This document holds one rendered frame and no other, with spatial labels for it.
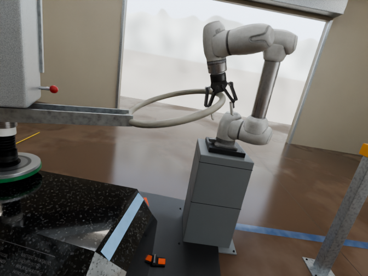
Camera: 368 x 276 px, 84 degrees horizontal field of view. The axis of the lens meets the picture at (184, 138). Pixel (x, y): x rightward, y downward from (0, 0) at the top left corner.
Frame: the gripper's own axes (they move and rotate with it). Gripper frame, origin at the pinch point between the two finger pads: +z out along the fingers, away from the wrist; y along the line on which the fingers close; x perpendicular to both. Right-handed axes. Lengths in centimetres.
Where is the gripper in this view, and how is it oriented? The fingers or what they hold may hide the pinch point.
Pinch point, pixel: (222, 113)
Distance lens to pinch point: 107.0
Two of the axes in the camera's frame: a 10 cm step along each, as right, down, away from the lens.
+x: 1.5, 4.0, -9.0
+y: -9.7, 2.2, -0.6
